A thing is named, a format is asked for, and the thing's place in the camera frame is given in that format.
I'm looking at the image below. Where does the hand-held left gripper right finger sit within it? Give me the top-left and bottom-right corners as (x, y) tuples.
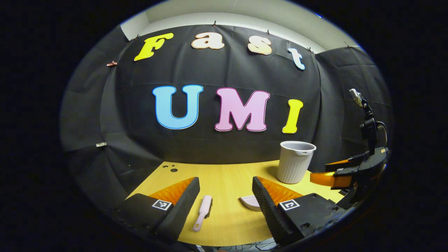
(252, 176), (355, 245)

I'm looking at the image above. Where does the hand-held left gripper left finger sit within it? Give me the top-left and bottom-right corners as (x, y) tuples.
(117, 177), (201, 244)

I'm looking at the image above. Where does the pale pink dustpan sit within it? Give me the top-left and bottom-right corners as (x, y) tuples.
(239, 195), (261, 212)

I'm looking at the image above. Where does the pale pink small broom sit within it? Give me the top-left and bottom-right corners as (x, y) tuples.
(193, 195), (213, 232)

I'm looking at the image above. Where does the grey ribbed garbage bin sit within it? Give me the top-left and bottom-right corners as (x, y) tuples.
(277, 141), (317, 184)

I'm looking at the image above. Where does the wooden desktop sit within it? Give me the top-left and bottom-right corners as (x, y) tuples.
(126, 160), (345, 247)

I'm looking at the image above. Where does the black backdrop cloth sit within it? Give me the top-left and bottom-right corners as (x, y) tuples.
(59, 24), (394, 210)

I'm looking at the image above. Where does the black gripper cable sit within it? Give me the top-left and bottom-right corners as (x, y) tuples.
(376, 121), (388, 147)

